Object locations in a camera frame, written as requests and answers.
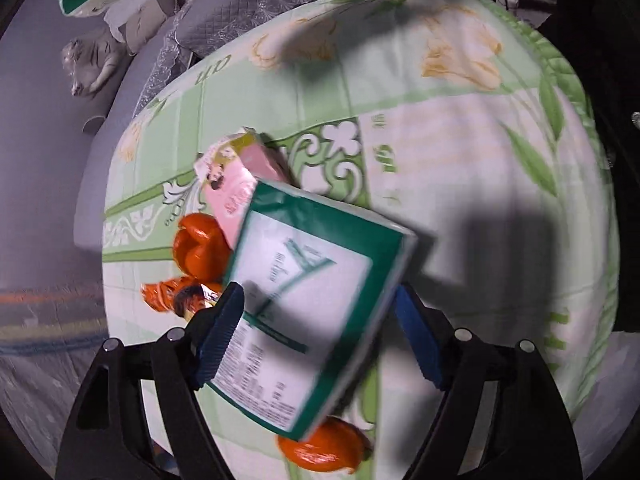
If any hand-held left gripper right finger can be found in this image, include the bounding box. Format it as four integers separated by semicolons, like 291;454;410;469
395;284;583;480

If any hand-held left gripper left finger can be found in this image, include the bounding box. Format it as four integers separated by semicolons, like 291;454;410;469
55;282;246;480

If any orange snack wrapper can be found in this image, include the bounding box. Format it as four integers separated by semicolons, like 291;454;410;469
142;277;226;318

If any pink carton box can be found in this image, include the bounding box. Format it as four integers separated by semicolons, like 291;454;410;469
194;129;296;246

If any green floral tablecloth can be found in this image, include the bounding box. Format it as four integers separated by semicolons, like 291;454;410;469
102;0;621;480

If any plastic wrapped tiger plush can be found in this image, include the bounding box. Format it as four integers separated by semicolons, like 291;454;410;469
61;35;126;97

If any grey quilted sofa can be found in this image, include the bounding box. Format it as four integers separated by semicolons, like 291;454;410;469
172;0;571;61

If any grey cushion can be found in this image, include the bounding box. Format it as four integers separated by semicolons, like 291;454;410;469
125;0;183;53

